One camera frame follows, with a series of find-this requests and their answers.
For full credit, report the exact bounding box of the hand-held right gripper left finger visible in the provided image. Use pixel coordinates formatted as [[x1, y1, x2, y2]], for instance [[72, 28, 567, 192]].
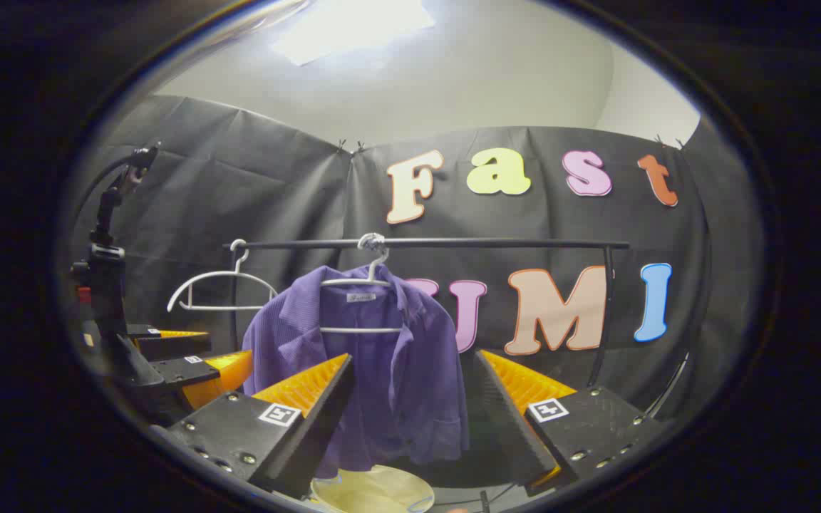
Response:
[[167, 353, 356, 501]]

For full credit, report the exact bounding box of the black backdrop cloth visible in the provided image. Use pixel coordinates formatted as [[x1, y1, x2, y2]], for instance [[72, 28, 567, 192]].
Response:
[[61, 95, 768, 428]]

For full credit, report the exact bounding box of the black clothes rack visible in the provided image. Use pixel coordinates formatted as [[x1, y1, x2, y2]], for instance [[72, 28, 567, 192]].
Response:
[[223, 238, 631, 389]]

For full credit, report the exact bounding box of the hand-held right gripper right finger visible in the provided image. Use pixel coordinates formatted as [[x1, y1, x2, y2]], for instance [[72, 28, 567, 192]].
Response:
[[475, 349, 669, 498]]

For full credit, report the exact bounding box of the purple shirt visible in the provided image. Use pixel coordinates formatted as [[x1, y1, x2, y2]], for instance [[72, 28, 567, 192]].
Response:
[[242, 265, 470, 480]]

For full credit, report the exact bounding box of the white hanger with metal hook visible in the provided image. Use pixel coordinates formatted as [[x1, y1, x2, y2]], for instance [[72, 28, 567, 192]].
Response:
[[319, 232, 406, 336]]

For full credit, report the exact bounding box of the cream laundry hamper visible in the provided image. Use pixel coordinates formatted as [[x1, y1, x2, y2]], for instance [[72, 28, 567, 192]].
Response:
[[309, 465, 437, 513]]

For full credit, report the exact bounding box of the empty white plastic hanger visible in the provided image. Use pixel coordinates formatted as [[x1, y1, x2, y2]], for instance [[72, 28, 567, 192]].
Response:
[[167, 239, 279, 314]]

